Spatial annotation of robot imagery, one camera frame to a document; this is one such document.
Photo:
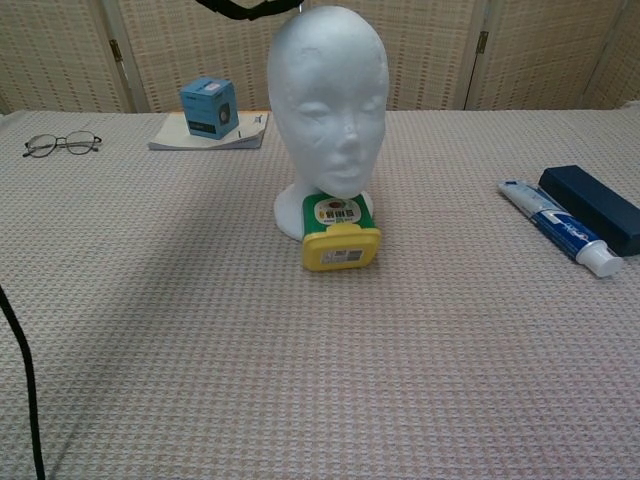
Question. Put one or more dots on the white foam mannequin head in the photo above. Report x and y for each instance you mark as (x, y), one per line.
(327, 105)

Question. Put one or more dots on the woven beige tablecloth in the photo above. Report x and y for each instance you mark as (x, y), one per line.
(320, 320)

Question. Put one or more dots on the green yellow lidded container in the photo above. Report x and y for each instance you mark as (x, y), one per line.
(340, 232)

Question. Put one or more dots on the black baseball cap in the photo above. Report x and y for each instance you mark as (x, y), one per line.
(250, 7)

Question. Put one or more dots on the dark blue rectangular case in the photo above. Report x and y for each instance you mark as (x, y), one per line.
(592, 207)

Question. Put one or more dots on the bamboo folding screen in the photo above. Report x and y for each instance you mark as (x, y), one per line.
(150, 50)

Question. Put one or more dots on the blue cardboard box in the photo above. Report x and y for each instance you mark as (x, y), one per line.
(209, 108)

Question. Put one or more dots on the blue white toothpaste tube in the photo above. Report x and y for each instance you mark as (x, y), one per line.
(560, 227)

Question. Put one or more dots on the white paperback book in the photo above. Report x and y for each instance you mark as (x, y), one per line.
(210, 140)

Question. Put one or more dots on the thin-framed eyeglasses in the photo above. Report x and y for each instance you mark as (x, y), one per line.
(62, 143)

